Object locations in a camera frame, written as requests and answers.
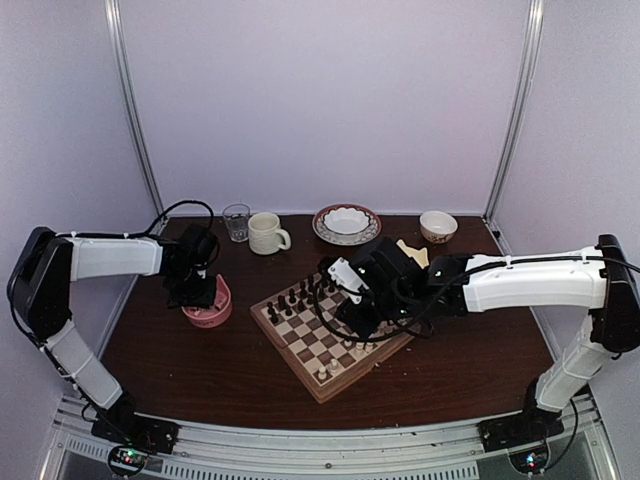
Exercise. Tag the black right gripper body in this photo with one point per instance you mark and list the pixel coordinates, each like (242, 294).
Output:
(391, 305)

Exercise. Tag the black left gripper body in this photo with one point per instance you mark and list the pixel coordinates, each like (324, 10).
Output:
(189, 291)

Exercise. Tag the white chess queen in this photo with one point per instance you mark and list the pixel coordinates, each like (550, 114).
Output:
(359, 349)

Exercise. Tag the white chess knight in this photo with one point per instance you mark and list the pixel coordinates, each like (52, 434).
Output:
(333, 366)

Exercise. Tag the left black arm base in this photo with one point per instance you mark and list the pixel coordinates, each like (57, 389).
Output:
(143, 433)

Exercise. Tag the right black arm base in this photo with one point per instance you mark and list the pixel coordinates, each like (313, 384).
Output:
(517, 430)

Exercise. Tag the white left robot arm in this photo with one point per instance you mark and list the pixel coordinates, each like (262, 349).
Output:
(64, 284)

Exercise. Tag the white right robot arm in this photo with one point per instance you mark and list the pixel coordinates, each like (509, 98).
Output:
(597, 280)

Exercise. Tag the wooden chess board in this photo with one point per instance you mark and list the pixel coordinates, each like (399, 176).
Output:
(310, 339)

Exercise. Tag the yellow cat-ear bowl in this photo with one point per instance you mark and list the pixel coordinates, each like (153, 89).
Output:
(420, 256)

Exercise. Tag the clear drinking glass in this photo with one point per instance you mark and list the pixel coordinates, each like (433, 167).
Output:
(236, 217)

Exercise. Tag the patterned brown rim plate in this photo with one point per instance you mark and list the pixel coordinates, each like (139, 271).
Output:
(371, 232)

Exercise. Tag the pink cat-ear bowl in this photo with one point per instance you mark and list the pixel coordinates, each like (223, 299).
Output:
(216, 314)

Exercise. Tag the white floral small bowl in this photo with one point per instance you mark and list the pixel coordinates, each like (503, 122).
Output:
(437, 227)

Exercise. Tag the cream ribbed mug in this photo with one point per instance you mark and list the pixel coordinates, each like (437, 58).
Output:
(266, 237)

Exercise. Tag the white scalloped bowl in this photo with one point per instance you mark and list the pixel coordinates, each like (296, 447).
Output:
(346, 221)

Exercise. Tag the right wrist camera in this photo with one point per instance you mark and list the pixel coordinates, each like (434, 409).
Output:
(344, 277)

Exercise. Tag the front aluminium rail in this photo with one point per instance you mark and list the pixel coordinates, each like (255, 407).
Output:
(451, 450)

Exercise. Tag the left aluminium frame post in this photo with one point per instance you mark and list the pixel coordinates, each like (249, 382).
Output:
(117, 38)

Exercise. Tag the aluminium frame post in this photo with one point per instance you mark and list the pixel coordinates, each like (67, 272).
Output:
(526, 73)
(117, 38)

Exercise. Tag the right aluminium frame post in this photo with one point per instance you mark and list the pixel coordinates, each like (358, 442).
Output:
(526, 73)

